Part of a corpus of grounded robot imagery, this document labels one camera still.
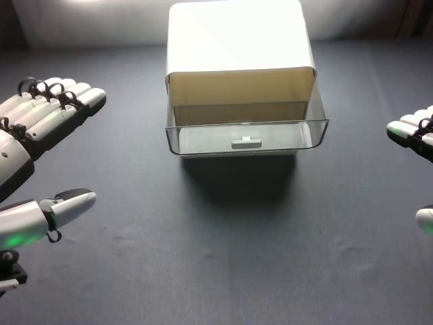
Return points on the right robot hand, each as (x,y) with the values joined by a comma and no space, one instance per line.
(411,130)

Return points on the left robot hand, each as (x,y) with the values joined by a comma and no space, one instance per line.
(44,115)

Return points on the transparent grey drawer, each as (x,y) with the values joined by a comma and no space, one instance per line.
(209,140)

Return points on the white drawer cabinet shell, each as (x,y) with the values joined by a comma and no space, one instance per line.
(236,37)

